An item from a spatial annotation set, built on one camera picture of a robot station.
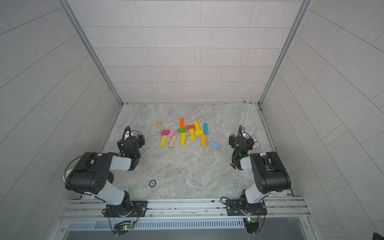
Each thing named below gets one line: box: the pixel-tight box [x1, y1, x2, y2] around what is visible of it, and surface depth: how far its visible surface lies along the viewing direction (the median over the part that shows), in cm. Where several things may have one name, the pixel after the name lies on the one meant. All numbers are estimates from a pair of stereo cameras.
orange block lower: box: [200, 134, 207, 147], surface depth 98 cm
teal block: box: [203, 123, 209, 135], surface depth 104 cm
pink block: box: [168, 129, 176, 138], surface depth 101 cm
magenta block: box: [160, 129, 171, 136], surface depth 101 cm
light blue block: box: [210, 140, 220, 150], surface depth 95 cm
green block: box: [177, 127, 187, 133], surface depth 103 cm
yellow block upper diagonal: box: [193, 120, 201, 131], surface depth 104 cm
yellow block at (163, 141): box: [159, 135, 168, 148], surface depth 96 cm
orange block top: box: [179, 118, 185, 129], surface depth 107 cm
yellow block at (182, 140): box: [179, 132, 187, 146], surface depth 98 cm
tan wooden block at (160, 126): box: [154, 121, 166, 131], surface depth 104 cm
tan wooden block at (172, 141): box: [168, 135, 177, 148], surface depth 96 cm
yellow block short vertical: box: [189, 128, 196, 141], surface depth 99 cm
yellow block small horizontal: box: [194, 130, 204, 136], surface depth 101 cm
